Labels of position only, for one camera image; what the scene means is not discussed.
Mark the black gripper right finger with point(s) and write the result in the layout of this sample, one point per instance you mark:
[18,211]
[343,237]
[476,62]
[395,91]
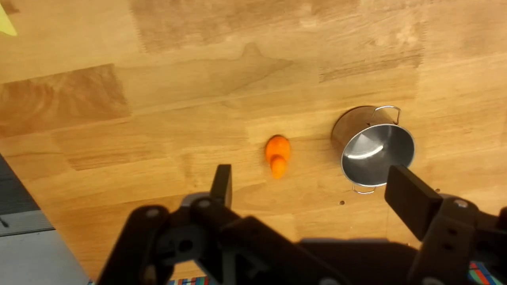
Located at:
[414,200]

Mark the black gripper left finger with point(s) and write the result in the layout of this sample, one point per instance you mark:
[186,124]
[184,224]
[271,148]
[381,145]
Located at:
[222,184]

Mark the orange rubber duck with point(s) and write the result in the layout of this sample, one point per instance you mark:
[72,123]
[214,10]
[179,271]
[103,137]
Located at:
[278,153]

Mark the small steel pot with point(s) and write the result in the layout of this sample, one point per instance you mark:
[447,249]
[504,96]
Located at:
[376,153]

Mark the yellow-green flat scrap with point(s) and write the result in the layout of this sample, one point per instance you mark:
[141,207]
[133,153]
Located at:
[5,24]

